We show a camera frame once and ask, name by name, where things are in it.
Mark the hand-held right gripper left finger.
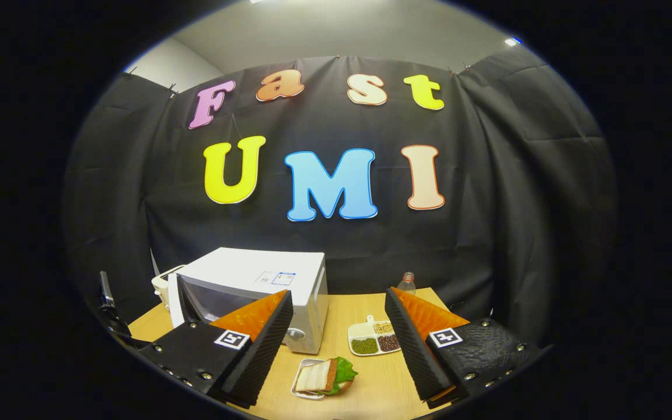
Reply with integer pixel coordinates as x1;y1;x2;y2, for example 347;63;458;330
138;290;294;409

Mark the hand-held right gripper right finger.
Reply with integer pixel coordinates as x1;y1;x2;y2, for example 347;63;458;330
384;286;544;409

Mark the sandwich with lettuce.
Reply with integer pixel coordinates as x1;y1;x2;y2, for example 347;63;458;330
295;357;358;396

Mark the white microwave oven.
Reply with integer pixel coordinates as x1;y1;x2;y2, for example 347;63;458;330
167;247;329;355

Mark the white divided dish with beans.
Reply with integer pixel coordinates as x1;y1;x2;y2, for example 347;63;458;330
348;316;402;356

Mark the small white rectangular tray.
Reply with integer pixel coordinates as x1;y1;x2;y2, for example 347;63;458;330
291;358;337;401

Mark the black backdrop cloth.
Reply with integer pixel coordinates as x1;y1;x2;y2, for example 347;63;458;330
62;50;617;345

